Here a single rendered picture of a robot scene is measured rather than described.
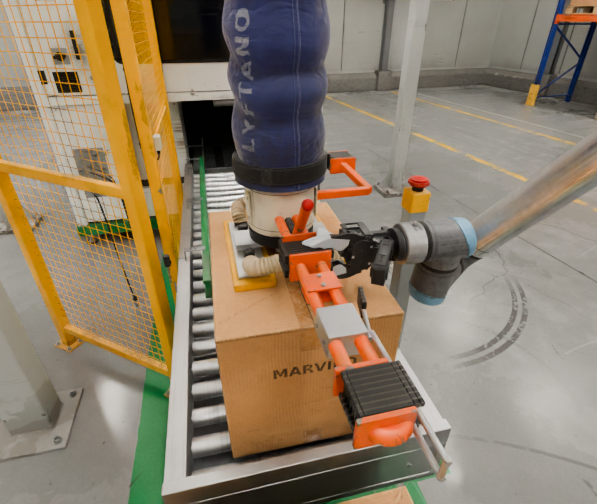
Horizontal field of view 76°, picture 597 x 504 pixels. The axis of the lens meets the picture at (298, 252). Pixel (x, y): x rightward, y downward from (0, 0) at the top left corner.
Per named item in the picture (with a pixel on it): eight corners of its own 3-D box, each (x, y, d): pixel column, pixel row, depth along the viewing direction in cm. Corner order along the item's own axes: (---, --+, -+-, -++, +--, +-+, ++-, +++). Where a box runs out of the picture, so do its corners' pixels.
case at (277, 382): (221, 307, 144) (208, 212, 124) (322, 293, 152) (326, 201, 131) (232, 459, 94) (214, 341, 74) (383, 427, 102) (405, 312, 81)
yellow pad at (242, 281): (223, 226, 115) (221, 211, 112) (256, 223, 117) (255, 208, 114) (234, 293, 87) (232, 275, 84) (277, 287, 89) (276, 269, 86)
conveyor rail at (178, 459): (188, 188, 287) (184, 163, 277) (195, 187, 288) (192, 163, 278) (176, 526, 94) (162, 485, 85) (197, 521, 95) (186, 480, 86)
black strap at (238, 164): (229, 158, 99) (227, 143, 97) (314, 152, 104) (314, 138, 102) (238, 190, 80) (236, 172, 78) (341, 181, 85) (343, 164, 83)
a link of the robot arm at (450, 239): (472, 268, 84) (488, 231, 78) (420, 274, 81) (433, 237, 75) (449, 242, 91) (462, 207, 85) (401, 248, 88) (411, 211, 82)
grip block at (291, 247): (277, 260, 80) (277, 235, 77) (322, 254, 82) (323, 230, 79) (286, 282, 73) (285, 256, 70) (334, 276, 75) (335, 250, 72)
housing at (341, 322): (312, 329, 62) (313, 307, 60) (351, 322, 64) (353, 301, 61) (325, 361, 56) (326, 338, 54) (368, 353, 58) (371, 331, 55)
